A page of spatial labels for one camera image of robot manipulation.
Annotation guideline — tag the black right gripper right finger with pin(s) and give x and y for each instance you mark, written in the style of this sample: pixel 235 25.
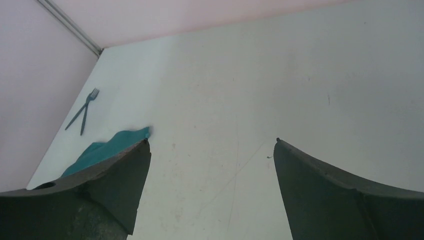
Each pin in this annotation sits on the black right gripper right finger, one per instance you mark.
pixel 324 202

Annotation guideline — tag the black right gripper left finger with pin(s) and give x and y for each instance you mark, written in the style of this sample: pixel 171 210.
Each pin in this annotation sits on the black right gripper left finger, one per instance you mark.
pixel 99 202

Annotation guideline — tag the teal cloth napkin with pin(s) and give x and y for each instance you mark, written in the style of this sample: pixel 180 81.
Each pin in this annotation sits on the teal cloth napkin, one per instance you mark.
pixel 100 151

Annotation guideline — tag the teal plastic utensil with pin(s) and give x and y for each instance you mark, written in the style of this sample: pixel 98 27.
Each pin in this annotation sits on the teal plastic utensil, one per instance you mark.
pixel 83 124

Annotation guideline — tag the aluminium left corner post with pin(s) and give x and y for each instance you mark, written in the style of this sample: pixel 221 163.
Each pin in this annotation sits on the aluminium left corner post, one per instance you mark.
pixel 71 26

